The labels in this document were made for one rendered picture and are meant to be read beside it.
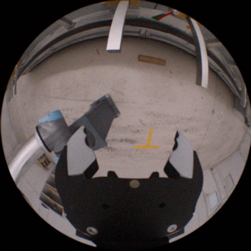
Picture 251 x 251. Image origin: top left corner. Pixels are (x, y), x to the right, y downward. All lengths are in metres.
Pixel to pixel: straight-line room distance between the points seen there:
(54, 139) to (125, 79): 0.91
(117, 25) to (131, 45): 0.91
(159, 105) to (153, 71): 0.43
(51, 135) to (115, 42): 0.39
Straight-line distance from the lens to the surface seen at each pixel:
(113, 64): 1.09
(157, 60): 1.05
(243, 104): 0.46
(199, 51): 0.32
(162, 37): 1.12
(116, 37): 0.24
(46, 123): 0.41
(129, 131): 1.23
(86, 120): 0.56
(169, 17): 0.48
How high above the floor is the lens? 1.05
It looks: 62 degrees down
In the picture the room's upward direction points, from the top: 175 degrees counter-clockwise
